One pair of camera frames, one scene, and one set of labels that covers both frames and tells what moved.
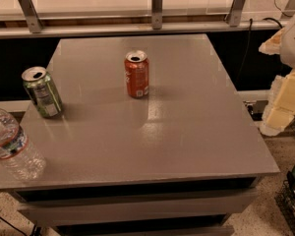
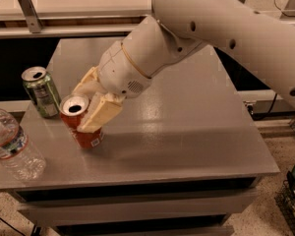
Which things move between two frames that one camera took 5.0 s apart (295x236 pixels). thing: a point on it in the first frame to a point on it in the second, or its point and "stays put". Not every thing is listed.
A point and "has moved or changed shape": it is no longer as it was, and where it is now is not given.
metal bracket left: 29,10 stays put
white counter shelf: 77,10 stays put
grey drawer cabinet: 180,161 stays put
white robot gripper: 294,46 to 120,72
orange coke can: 137,73 has moved or changed shape
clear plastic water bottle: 9,145 stays put
